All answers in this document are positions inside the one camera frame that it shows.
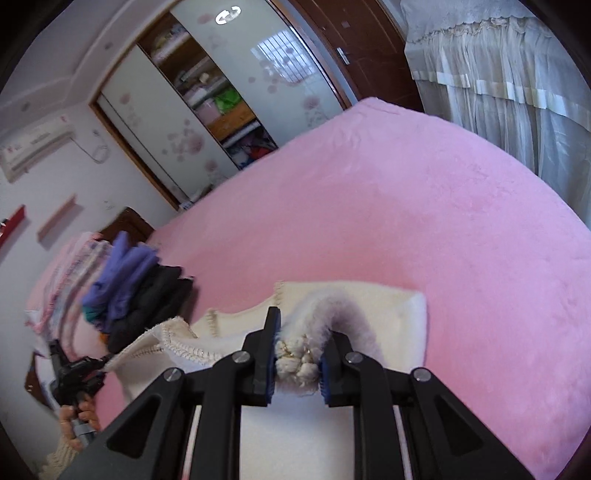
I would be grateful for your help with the folded black garment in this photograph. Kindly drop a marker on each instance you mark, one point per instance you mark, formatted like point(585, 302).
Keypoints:
point(152, 300)

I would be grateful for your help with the white air conditioner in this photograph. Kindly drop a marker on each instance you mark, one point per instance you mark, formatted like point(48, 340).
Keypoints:
point(32, 147)

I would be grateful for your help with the dark wooden headboard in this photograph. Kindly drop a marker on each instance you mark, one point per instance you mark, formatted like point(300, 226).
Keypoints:
point(129, 226)

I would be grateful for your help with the brown wooden door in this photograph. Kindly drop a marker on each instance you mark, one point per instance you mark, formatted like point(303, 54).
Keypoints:
point(369, 46)

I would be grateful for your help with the folded teal printed garment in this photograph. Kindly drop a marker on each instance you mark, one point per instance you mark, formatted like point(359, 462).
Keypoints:
point(94, 318)

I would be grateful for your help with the floral sliding door wardrobe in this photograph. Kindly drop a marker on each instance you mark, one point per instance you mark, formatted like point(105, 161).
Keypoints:
point(147, 115)

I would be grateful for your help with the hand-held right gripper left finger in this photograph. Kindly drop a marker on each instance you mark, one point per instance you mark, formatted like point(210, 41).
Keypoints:
point(272, 360)

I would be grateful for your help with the person's left forearm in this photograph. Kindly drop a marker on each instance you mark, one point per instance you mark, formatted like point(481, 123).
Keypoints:
point(60, 461)

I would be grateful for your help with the folded striped quilt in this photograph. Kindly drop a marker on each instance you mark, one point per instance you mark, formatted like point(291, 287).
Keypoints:
point(64, 286)

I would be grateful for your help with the pink wall shelf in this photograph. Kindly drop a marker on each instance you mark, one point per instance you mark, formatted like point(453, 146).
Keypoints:
point(57, 217)

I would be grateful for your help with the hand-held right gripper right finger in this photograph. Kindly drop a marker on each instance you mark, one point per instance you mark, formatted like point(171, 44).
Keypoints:
point(324, 374)

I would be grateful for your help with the pink bed blanket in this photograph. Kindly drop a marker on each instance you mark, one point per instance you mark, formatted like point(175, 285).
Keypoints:
point(415, 207)

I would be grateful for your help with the pink storage box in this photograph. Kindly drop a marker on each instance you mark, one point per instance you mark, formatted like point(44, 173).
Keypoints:
point(207, 110)

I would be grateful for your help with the white fuzzy cardigan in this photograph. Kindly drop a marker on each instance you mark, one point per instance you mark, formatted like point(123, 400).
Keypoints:
point(369, 304)

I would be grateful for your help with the green bag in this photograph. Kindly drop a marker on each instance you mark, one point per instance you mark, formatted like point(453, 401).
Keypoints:
point(228, 100)

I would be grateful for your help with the red wall shelf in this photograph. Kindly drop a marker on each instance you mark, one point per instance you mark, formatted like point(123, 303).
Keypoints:
point(11, 226)

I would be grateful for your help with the person's left hand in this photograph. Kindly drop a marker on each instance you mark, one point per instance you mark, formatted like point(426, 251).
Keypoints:
point(92, 420)

